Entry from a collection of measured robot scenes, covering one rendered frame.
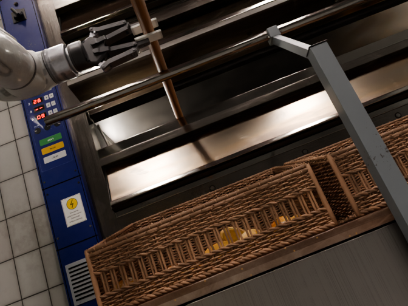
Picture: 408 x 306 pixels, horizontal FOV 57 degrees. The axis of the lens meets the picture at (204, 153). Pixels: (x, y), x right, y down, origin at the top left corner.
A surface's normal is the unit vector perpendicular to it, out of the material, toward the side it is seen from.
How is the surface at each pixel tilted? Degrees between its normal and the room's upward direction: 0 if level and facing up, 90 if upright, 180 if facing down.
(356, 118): 90
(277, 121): 70
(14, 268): 90
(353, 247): 90
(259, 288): 90
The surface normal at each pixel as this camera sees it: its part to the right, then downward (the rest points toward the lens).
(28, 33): -0.11, -0.29
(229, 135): -0.22, -0.58
